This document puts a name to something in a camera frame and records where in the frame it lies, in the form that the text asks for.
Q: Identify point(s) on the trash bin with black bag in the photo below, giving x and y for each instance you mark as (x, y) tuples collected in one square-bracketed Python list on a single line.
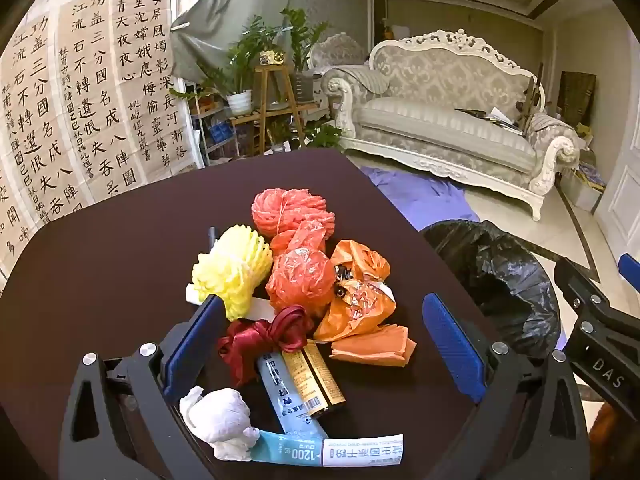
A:
[(500, 280)]

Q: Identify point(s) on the crumpled white tissue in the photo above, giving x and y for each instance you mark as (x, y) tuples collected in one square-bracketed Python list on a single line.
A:
[(222, 420)]

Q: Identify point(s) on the dark red ribbon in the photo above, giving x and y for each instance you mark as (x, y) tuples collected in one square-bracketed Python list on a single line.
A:
[(255, 345)]

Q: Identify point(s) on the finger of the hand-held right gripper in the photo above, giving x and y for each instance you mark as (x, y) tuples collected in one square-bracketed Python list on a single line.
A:
[(630, 266), (607, 310)]

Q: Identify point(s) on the wooden frame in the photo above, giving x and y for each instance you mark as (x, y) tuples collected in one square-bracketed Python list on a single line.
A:
[(531, 100)]

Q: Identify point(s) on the tall potted plant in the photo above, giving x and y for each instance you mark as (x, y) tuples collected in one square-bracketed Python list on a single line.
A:
[(302, 40)]

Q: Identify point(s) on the blue box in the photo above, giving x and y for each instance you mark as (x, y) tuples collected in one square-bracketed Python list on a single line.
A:
[(220, 132)]

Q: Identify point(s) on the white door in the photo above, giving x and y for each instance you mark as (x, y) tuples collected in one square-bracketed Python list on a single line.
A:
[(625, 200)]

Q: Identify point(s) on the teal and white packet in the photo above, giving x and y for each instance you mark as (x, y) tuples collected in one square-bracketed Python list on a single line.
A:
[(350, 452)]

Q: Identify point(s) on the person's right forearm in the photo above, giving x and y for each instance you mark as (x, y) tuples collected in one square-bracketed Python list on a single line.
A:
[(617, 435)]

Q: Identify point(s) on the grey tarp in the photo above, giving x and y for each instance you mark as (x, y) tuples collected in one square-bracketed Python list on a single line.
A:
[(220, 20)]

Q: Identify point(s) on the ornate white sofa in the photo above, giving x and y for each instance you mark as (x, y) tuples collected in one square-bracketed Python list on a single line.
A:
[(440, 125)]

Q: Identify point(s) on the orange printed plastic bag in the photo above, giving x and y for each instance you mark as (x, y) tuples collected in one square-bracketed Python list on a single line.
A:
[(360, 310)]

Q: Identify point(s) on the purple cloth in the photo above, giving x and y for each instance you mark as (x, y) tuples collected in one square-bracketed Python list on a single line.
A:
[(415, 195)]

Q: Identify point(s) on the plant in patterned pot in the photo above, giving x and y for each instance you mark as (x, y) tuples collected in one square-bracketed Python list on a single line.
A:
[(260, 40)]

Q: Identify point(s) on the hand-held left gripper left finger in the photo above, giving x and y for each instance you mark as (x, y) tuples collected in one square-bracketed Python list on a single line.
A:
[(192, 342)]

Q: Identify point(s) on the light blue tube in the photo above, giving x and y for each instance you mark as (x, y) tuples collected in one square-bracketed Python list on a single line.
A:
[(287, 400)]

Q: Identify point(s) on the wooden plant stand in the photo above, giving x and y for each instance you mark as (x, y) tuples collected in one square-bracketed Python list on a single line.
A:
[(272, 110)]

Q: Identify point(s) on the red foam fruit net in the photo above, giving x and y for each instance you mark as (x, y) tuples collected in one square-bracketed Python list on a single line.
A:
[(290, 212)]

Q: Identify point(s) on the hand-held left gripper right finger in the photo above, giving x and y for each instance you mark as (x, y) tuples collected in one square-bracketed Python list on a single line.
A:
[(452, 347)]

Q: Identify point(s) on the yellow foam fruit net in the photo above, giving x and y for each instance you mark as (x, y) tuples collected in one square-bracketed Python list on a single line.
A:
[(232, 275)]

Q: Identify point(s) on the orange paper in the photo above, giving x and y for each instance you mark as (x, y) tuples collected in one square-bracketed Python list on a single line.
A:
[(375, 347)]

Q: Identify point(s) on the plant in white pot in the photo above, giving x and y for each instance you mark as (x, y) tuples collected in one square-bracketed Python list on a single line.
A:
[(239, 101)]

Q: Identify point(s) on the papers on sofa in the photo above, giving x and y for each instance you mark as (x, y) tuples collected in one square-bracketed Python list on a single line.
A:
[(495, 117)]

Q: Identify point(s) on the metal rack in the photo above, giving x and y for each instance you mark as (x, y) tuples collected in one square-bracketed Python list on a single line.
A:
[(207, 150)]

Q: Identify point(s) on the black stick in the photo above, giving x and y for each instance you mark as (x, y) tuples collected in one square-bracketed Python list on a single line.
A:
[(212, 240)]

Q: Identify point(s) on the low green plant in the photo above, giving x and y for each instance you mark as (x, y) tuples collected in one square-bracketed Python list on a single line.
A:
[(322, 136)]

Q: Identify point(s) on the ornate white armchair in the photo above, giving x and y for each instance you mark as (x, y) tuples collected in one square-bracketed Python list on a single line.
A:
[(337, 50)]

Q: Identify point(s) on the calligraphy wall poster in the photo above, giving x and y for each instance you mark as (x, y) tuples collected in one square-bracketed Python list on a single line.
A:
[(145, 75), (95, 100), (35, 150)]

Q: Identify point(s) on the cardboard box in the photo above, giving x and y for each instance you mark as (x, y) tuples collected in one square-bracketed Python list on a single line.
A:
[(582, 185)]

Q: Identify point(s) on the orange-red plastic bag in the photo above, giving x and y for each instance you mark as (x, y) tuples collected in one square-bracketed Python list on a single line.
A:
[(300, 280)]

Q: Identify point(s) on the gold and black bottle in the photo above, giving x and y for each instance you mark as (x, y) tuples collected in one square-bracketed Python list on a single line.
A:
[(312, 380)]

